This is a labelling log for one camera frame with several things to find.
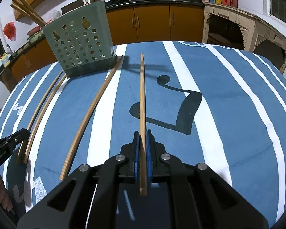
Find lower wooden cabinets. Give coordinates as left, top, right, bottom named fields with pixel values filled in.
left=9, top=4, right=204, bottom=81

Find yellow detergent bottle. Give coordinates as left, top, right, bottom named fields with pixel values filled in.
left=1, top=53, right=11, bottom=68

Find white wooden side table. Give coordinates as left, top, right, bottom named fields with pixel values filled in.
left=202, top=2, right=286, bottom=73

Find red bowl on counter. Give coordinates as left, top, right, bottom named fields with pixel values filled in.
left=27, top=26, right=42, bottom=37

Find chopstick bundle left in holder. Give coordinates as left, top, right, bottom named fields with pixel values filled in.
left=10, top=0, right=46, bottom=27

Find red plastic bag on wall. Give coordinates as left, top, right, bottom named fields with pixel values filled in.
left=3, top=21, right=16, bottom=41

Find green perforated utensil holder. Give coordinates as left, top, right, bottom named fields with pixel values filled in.
left=43, top=1, right=117, bottom=77

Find blue white striped tablecloth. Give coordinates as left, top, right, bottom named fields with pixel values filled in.
left=0, top=41, right=286, bottom=228

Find dark cutting board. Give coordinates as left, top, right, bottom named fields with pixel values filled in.
left=61, top=0, right=84, bottom=15

